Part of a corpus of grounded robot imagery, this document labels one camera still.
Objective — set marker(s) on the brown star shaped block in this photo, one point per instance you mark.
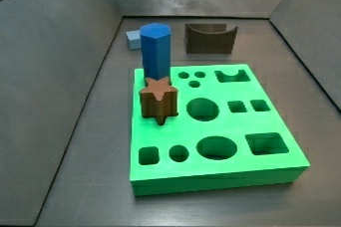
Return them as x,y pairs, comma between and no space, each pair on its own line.
158,99

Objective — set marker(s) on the green shape sorting board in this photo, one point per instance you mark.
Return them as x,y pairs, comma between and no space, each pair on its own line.
226,141

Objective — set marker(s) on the dark blue hexagonal prism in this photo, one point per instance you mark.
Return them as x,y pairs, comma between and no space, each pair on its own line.
156,36

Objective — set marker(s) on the light blue rectangular block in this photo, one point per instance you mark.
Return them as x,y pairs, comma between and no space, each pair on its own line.
134,39

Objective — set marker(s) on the dark brown curved fixture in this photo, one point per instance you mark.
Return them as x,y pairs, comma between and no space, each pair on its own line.
209,38

